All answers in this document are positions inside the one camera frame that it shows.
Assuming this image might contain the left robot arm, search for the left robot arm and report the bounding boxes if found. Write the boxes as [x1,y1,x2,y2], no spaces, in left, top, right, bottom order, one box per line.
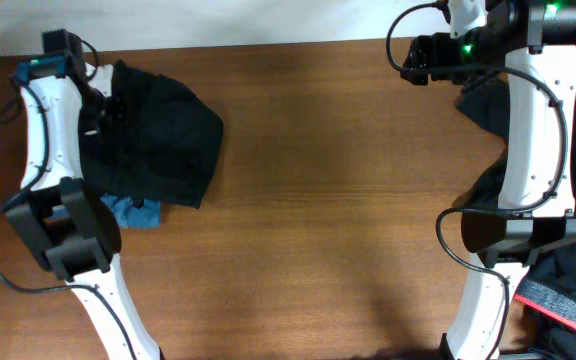
[3,29,163,359]

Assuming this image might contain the black trousers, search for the black trousers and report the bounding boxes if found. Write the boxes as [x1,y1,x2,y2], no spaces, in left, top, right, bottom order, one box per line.
[80,60,224,208]

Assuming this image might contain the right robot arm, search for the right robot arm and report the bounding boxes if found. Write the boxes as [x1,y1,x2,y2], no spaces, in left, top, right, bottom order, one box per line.
[398,1,576,359]

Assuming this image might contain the folded blue denim jeans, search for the folded blue denim jeans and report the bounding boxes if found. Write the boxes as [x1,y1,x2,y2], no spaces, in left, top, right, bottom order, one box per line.
[101,194,161,229]

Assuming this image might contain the grey red-trimmed garment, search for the grey red-trimmed garment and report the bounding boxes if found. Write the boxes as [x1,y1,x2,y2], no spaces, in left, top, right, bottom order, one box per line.
[514,280,576,331]

